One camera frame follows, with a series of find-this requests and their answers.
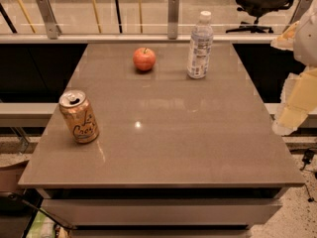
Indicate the metal glass railing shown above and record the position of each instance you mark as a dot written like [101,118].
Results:
[101,21]

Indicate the orange LaCroix soda can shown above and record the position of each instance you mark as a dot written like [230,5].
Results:
[79,117]

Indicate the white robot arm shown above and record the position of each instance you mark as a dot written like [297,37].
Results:
[306,40]

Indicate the red apple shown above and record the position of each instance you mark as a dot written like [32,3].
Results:
[144,59]

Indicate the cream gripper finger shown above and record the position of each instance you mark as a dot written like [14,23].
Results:
[287,40]
[297,99]

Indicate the black power adapter with cable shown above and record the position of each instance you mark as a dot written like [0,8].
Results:
[307,158]

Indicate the clear blue plastic water bottle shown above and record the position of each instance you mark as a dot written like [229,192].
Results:
[201,40]

